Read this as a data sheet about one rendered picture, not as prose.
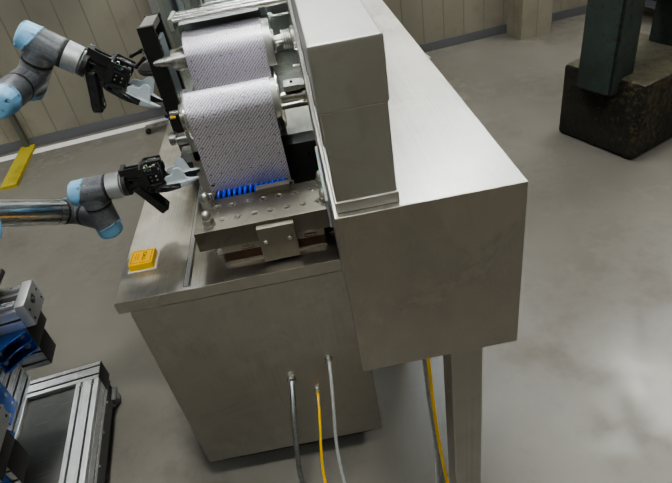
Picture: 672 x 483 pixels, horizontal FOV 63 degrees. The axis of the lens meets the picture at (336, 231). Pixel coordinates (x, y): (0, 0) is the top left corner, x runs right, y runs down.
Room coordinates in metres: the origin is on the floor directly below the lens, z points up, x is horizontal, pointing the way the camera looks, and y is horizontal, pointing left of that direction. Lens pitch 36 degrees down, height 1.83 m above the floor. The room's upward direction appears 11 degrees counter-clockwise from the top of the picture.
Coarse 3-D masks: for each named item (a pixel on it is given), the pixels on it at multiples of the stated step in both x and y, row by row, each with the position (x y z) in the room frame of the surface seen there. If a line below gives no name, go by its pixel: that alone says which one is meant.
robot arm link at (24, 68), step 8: (24, 64) 1.42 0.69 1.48; (16, 72) 1.38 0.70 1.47; (24, 72) 1.39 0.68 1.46; (32, 72) 1.41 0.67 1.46; (40, 72) 1.42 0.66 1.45; (48, 72) 1.44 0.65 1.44; (32, 80) 1.39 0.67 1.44; (40, 80) 1.42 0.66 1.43; (48, 80) 1.45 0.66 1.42; (40, 88) 1.41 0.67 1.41; (40, 96) 1.44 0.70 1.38
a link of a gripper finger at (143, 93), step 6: (144, 84) 1.42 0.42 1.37; (132, 90) 1.42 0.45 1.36; (138, 90) 1.42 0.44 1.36; (144, 90) 1.42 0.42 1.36; (150, 90) 1.42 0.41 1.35; (138, 96) 1.42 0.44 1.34; (144, 96) 1.42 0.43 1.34; (150, 96) 1.42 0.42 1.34; (144, 102) 1.41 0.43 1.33; (150, 102) 1.42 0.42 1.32
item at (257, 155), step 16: (256, 128) 1.40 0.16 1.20; (272, 128) 1.40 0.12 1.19; (208, 144) 1.39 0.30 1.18; (224, 144) 1.39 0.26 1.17; (240, 144) 1.40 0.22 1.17; (256, 144) 1.40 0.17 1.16; (272, 144) 1.40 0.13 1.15; (208, 160) 1.39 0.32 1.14; (224, 160) 1.39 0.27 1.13; (240, 160) 1.40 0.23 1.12; (256, 160) 1.40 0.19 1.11; (272, 160) 1.40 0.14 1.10; (208, 176) 1.39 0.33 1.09; (224, 176) 1.39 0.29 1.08; (240, 176) 1.39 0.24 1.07; (256, 176) 1.40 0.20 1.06; (272, 176) 1.40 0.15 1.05; (288, 176) 1.40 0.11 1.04
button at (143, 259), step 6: (132, 252) 1.32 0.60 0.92; (138, 252) 1.32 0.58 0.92; (144, 252) 1.31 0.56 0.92; (150, 252) 1.30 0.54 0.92; (156, 252) 1.32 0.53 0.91; (132, 258) 1.29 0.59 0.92; (138, 258) 1.29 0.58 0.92; (144, 258) 1.28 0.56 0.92; (150, 258) 1.28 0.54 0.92; (132, 264) 1.26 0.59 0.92; (138, 264) 1.26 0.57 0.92; (144, 264) 1.26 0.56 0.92; (150, 264) 1.26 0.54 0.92; (132, 270) 1.26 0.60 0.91
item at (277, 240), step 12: (264, 228) 1.18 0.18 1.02; (276, 228) 1.18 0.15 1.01; (288, 228) 1.18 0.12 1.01; (264, 240) 1.18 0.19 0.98; (276, 240) 1.18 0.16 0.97; (288, 240) 1.18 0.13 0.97; (264, 252) 1.18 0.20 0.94; (276, 252) 1.18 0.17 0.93; (288, 252) 1.18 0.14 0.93; (300, 252) 1.18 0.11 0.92
